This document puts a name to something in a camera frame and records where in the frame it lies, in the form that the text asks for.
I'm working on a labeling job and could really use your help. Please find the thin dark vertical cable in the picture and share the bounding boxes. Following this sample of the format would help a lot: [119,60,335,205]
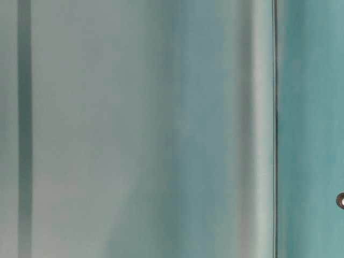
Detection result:
[271,0,279,258]

